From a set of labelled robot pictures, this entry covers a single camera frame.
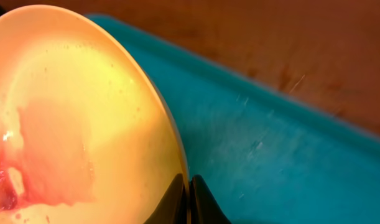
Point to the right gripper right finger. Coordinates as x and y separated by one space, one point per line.
204 208

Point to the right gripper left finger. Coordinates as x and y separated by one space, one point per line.
172 208

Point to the yellow-green plate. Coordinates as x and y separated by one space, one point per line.
85 136

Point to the teal plastic tray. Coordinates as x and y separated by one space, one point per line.
266 159

